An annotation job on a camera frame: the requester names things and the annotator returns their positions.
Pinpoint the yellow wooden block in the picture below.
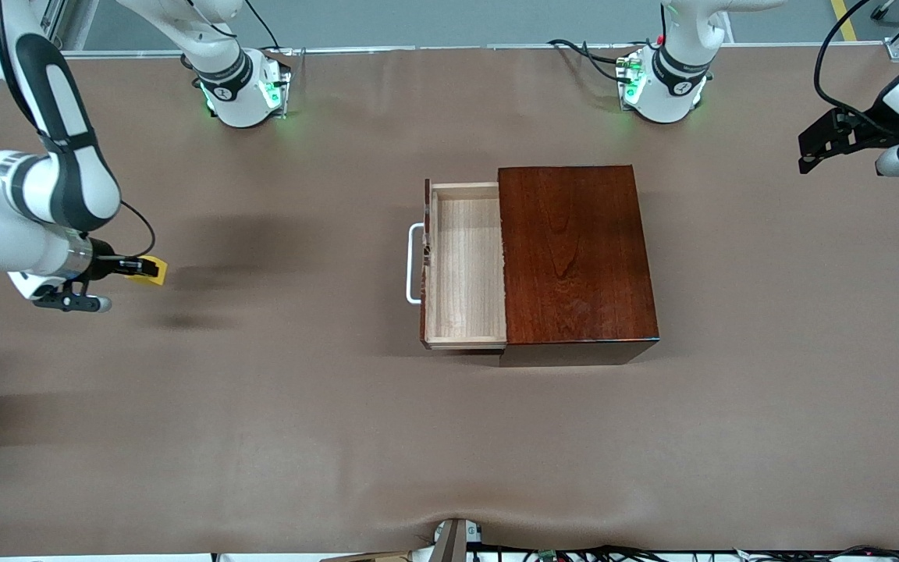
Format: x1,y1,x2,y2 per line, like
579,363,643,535
126,254,169,286

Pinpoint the white metal drawer handle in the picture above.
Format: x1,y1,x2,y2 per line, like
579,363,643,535
406,223,425,304

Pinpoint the light wooden drawer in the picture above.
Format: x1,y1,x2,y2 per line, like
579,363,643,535
420,180,508,350

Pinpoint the dark wooden drawer cabinet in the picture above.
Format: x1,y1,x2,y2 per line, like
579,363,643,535
496,164,661,368

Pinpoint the brown table cover sheet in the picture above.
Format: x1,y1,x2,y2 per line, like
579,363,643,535
0,45,899,557

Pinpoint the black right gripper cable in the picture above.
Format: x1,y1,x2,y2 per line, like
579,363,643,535
0,0,156,258

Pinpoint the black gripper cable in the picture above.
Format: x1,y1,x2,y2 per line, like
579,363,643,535
0,0,156,258
814,0,899,137

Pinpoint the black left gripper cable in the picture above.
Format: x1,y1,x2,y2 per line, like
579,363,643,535
814,0,899,137

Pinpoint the black arm base cable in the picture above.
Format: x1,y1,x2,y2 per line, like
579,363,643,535
243,0,282,52
581,43,628,84
547,37,638,67

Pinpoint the black right arm base cable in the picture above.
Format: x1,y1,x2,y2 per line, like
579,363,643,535
243,0,282,52

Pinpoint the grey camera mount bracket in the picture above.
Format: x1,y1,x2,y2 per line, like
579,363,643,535
430,518,483,562

